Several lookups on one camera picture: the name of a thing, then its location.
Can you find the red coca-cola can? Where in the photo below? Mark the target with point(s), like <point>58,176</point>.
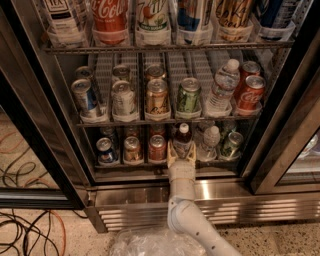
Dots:
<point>251,92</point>
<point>247,68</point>

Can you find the green can shelf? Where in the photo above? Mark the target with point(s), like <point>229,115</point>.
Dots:
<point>188,95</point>
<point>231,144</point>

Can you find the red coca-cola can front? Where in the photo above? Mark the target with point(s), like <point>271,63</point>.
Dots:
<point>251,92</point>

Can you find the dark blue bottle top shelf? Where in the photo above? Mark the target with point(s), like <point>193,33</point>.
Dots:
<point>275,13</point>

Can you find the green white bottle top shelf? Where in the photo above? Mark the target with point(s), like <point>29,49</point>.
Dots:
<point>152,15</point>

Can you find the clear water bottle shelf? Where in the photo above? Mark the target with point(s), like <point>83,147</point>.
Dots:
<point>226,79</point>
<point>206,151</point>

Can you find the red coca-cola bottle top shelf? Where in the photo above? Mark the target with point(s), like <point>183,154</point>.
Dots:
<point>110,20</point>

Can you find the red can bottom shelf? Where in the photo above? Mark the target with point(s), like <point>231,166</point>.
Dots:
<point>157,148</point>

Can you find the green can bottom shelf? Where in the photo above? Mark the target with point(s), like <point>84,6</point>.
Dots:
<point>231,144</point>

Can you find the red coca-cola can rear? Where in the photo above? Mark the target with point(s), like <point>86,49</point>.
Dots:
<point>247,68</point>

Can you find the gold can shelf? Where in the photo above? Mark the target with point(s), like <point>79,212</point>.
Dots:
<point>157,97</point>
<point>132,149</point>

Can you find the gold can middle shelf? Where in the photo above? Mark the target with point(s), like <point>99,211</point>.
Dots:
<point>157,97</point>

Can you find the glass fridge door left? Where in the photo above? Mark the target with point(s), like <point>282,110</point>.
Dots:
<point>30,175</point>

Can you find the green can middle shelf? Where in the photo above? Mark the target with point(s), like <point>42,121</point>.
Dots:
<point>188,95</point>

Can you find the blue silver can middle shelf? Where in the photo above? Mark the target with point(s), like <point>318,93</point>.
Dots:
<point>86,98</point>

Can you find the clear plastic bin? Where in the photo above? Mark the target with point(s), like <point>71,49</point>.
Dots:
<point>155,242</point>

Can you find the clear water bottle middle shelf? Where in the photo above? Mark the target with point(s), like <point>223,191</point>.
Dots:
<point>226,79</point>

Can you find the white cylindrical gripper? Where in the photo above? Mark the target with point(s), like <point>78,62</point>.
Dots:
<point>181,170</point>

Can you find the clear water bottle bottom shelf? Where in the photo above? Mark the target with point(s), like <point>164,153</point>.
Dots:
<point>206,151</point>

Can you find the white label bottle top shelf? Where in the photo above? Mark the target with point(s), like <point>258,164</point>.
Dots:
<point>66,19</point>

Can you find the gold can bottom shelf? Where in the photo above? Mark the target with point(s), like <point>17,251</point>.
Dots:
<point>132,149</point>

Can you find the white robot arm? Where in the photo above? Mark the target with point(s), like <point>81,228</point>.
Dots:
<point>184,216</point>

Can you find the gold brown bottle top shelf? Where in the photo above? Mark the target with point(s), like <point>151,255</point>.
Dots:
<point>233,18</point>

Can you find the stainless steel fridge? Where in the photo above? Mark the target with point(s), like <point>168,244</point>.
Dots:
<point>123,196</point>

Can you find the glass fridge door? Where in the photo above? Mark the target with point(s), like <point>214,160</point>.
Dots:
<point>30,175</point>
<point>290,164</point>

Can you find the brown drink bottle white cap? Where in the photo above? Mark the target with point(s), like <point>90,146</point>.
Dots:
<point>182,140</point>

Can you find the glass fridge door right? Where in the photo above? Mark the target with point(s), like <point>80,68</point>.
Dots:
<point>290,164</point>

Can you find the blue can bottom shelf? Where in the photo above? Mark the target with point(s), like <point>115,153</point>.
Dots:
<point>106,152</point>

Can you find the white can middle shelf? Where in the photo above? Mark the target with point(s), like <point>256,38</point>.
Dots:
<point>123,98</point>

